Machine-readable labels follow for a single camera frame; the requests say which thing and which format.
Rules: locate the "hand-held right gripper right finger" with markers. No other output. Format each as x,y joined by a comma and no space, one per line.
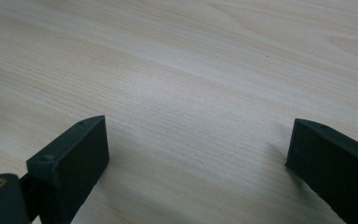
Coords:
332,168

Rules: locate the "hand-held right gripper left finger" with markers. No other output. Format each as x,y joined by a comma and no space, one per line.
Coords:
74,161

